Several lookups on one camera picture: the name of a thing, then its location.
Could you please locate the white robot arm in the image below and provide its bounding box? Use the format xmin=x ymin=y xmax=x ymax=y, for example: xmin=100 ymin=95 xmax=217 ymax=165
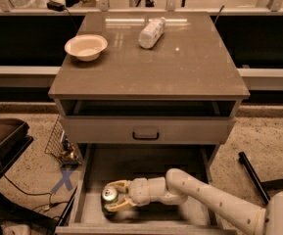
xmin=102 ymin=168 xmax=283 ymax=235

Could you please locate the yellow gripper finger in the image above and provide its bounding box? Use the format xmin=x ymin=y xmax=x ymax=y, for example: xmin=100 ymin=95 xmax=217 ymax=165
xmin=108 ymin=180 xmax=130 ymax=193
xmin=104 ymin=197 xmax=135 ymax=212

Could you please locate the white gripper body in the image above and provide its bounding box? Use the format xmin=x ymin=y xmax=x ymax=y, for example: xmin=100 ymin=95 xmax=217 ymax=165
xmin=128 ymin=178 xmax=151 ymax=207

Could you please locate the black power adapter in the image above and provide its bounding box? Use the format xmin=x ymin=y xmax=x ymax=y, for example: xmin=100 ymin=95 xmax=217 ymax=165
xmin=47 ymin=1 xmax=65 ymax=12

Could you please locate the black floor cable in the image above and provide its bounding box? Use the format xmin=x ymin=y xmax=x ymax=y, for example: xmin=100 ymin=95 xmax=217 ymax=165
xmin=3 ymin=174 xmax=70 ymax=219

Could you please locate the open grey bottom drawer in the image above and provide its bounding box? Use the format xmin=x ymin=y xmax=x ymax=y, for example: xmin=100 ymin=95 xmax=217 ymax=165
xmin=56 ymin=144 xmax=237 ymax=235

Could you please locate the grey drawer cabinet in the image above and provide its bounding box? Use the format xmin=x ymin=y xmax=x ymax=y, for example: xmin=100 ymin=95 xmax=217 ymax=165
xmin=49 ymin=11 xmax=250 ymax=159

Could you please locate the white paper bowl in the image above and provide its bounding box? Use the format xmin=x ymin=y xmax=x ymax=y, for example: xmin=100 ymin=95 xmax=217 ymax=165
xmin=65 ymin=34 xmax=108 ymax=62

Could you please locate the dark brown tray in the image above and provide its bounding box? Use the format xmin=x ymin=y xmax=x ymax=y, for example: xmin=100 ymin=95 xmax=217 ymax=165
xmin=0 ymin=118 xmax=29 ymax=164

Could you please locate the closed drawer with black handle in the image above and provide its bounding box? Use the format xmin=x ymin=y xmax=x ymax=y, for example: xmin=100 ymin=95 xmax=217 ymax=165
xmin=60 ymin=117 xmax=236 ymax=145

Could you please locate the blue tape cross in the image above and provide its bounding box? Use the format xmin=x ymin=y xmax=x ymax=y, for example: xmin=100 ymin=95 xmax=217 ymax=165
xmin=50 ymin=164 xmax=78 ymax=194

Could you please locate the clear plastic water bottle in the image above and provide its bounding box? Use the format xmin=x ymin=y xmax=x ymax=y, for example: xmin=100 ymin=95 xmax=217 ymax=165
xmin=138 ymin=17 xmax=165 ymax=49

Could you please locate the green soda can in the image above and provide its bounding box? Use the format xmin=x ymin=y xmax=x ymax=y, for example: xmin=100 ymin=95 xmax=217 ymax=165
xmin=101 ymin=185 xmax=118 ymax=216

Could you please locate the black metal stand leg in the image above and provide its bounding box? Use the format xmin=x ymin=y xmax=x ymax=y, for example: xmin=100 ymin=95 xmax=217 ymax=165
xmin=238 ymin=152 xmax=283 ymax=205

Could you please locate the wire mesh basket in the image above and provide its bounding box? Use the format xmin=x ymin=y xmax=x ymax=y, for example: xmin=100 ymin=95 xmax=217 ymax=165
xmin=45 ymin=119 xmax=80 ymax=165

